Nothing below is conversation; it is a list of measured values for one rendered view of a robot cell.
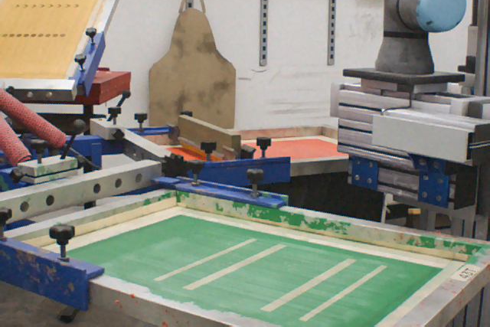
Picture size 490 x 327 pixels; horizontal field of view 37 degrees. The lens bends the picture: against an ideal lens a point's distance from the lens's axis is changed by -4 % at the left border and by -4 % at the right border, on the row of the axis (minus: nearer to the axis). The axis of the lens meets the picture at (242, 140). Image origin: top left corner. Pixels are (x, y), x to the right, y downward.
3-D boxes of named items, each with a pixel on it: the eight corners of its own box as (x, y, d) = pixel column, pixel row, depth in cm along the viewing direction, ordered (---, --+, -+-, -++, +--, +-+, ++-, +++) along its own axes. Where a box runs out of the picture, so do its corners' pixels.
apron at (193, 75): (230, 155, 455) (234, -23, 437) (236, 156, 449) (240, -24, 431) (146, 160, 432) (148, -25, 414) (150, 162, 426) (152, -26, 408)
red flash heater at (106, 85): (41, 90, 361) (41, 66, 359) (132, 93, 358) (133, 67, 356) (-6, 106, 301) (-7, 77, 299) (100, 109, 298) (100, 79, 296)
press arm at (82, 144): (116, 150, 218) (116, 133, 217) (122, 154, 213) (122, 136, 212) (58, 154, 211) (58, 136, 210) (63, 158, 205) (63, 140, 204)
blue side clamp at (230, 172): (281, 178, 211) (282, 152, 209) (289, 181, 206) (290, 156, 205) (179, 187, 198) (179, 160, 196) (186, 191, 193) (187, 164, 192)
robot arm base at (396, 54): (445, 73, 186) (448, 34, 185) (408, 74, 177) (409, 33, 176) (400, 67, 198) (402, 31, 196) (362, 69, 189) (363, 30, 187)
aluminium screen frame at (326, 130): (325, 134, 280) (325, 123, 279) (425, 163, 228) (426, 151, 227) (118, 146, 246) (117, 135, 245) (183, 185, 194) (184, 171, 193)
